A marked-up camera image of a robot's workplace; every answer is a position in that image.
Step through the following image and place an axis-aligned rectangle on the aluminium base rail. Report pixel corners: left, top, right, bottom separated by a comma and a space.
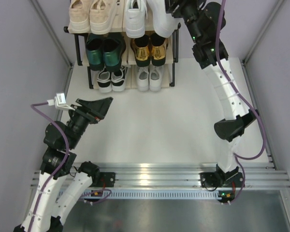
30, 162, 290, 190

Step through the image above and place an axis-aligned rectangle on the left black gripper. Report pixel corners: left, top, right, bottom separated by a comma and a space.
67, 96, 113, 149

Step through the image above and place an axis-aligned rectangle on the gold loafer one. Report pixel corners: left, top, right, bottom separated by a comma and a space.
130, 34, 151, 67
150, 33, 169, 67

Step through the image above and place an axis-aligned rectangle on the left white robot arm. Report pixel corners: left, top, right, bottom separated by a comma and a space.
14, 93, 114, 232

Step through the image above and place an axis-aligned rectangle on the green pointed shoe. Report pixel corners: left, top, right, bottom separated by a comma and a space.
102, 32, 126, 72
85, 33, 104, 71

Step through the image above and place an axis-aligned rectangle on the black white sneaker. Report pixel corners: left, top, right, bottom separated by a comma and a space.
111, 66, 128, 92
97, 68, 112, 93

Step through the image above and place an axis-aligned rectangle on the white chunky sneaker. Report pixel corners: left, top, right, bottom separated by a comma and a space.
147, 0, 180, 38
124, 0, 148, 39

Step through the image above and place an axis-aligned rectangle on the beige sneaker one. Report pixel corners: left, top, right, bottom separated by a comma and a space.
89, 0, 117, 35
69, 0, 91, 33

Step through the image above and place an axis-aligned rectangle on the beige black-framed shoe shelf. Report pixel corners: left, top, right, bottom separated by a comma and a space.
64, 0, 181, 90

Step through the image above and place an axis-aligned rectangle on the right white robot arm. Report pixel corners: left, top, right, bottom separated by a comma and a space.
165, 0, 259, 191

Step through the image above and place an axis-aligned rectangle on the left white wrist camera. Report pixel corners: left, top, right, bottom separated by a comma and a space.
47, 92, 75, 111

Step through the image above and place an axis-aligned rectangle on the perforated grey cable duct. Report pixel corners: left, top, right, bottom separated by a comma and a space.
59, 188, 244, 200

